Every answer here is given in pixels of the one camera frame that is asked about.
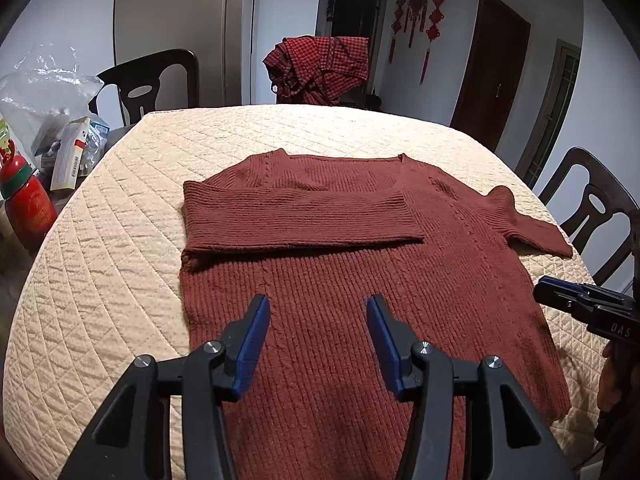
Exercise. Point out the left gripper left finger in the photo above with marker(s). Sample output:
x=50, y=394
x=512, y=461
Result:
x=128, y=437

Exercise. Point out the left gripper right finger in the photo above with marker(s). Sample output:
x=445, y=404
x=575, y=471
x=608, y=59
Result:
x=505, y=437

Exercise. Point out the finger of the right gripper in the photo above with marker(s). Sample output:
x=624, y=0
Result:
x=577, y=298

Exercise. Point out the rust red knit sweater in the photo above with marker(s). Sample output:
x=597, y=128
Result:
x=318, y=236

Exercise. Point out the right hand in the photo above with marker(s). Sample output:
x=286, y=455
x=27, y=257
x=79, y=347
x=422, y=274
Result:
x=619, y=376

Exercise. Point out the dark wooden chair right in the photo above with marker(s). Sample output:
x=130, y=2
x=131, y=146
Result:
x=603, y=197

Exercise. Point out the dark wooden chair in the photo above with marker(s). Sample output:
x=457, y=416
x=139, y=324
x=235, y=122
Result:
x=603, y=197
x=138, y=81

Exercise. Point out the beige quilted table cover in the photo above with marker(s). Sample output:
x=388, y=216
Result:
x=104, y=286

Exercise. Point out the red drink bottle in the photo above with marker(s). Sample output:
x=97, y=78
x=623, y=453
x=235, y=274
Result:
x=28, y=206

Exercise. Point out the dark brown door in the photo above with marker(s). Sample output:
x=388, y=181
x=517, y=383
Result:
x=493, y=72

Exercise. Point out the white medicine box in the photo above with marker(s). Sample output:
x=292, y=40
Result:
x=68, y=156

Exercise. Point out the red chinese knot decoration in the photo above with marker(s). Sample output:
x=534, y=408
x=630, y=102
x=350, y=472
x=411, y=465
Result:
x=411, y=17

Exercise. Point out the dark wooden chair left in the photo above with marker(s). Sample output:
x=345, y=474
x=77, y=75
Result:
x=138, y=81

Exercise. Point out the red checkered shirt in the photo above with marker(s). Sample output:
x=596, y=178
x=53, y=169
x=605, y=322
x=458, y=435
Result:
x=317, y=70

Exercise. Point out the clear plastic bag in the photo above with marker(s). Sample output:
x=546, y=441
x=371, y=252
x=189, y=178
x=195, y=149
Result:
x=44, y=92

